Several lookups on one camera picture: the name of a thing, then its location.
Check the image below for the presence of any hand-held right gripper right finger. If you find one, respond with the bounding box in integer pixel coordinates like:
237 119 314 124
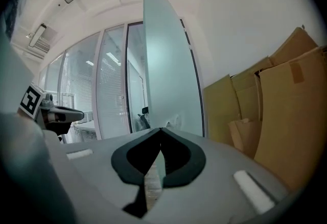
149 127 293 224

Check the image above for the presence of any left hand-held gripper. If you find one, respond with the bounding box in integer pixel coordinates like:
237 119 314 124
17 84 85 131

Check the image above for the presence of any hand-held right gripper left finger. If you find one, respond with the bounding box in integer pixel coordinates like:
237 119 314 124
43 127 162 224

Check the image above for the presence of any frosted glass door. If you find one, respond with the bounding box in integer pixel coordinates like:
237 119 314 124
142 0 206 190

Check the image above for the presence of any wide blinds glass partition panel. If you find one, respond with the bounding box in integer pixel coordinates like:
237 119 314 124
38 54 64 106
60 32 103 143

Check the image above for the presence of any small brown cardboard sheet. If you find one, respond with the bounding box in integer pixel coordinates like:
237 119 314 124
227 118 263 160

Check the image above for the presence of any narrow blinds glass partition panel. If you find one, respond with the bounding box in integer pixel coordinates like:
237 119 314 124
96 25 131 140

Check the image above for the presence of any black office chair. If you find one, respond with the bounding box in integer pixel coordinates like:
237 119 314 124
137 106 151 132

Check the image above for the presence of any olive cardboard sheet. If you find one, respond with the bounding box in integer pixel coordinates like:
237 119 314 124
230 56 273 123
203 74 242 147

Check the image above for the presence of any white printed T-shirt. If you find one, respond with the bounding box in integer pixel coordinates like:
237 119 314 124
0 0 76 224

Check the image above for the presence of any ceiling air vent grille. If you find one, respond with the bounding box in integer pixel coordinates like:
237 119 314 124
34 26 58 52

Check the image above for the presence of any large brown cardboard sheet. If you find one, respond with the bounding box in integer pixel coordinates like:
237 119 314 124
253 46 327 192

